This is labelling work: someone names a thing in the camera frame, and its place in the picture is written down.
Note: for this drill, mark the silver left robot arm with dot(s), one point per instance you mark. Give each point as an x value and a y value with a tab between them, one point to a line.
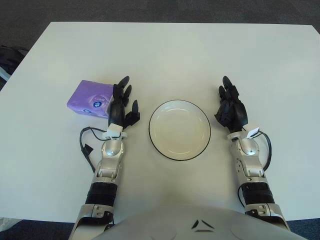
112	150

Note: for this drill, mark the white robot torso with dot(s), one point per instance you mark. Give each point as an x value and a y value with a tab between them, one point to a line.
200	225

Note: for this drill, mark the white plate with black rim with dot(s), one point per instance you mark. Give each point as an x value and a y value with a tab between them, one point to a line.
180	130

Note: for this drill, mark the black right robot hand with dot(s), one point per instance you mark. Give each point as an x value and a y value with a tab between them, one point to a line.
235	110

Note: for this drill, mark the black bag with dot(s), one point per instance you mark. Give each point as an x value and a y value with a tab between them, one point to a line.
10	57

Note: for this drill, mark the purple tissue paper pack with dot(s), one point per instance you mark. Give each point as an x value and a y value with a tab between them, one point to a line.
87	97

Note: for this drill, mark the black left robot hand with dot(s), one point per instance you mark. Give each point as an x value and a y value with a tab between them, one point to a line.
117	110

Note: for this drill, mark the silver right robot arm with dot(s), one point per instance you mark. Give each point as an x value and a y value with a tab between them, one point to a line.
250	150

